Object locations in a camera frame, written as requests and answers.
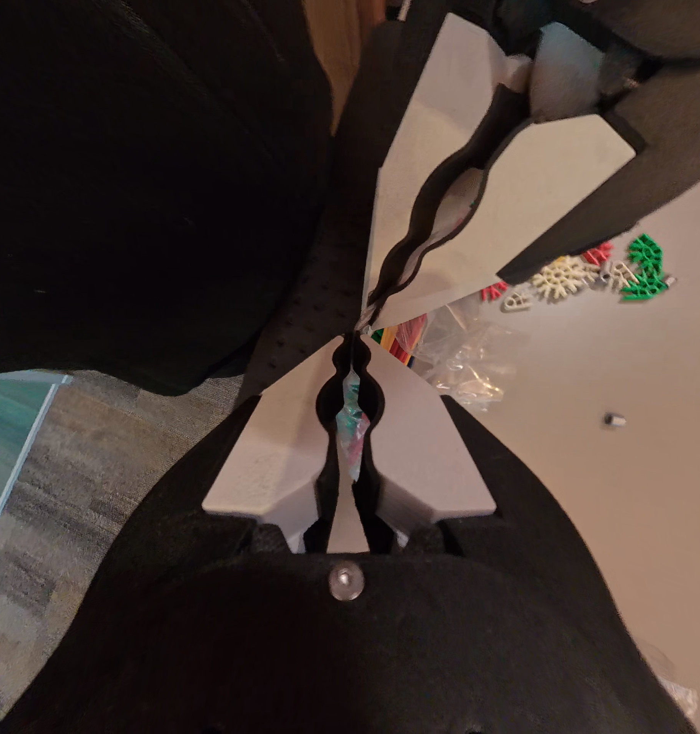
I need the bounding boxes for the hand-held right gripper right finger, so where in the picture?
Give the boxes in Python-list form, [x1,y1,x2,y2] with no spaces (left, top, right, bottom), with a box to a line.
[352,334,498,552]

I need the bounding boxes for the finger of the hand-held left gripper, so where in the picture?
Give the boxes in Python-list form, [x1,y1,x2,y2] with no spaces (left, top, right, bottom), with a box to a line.
[364,23,638,336]
[358,11,534,336]

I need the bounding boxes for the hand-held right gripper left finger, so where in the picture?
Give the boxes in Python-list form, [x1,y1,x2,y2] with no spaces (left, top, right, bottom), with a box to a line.
[202,334,353,552]

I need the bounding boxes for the clear bag of colourful rods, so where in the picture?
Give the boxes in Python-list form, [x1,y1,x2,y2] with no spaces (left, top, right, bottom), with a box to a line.
[334,169,529,484]

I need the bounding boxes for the clear bag of small parts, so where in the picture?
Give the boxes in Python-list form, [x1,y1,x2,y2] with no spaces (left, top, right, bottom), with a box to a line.
[643,645,700,720]

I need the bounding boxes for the scattered loose plastic connectors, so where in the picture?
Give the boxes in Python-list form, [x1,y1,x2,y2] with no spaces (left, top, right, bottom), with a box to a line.
[479,234,678,313]

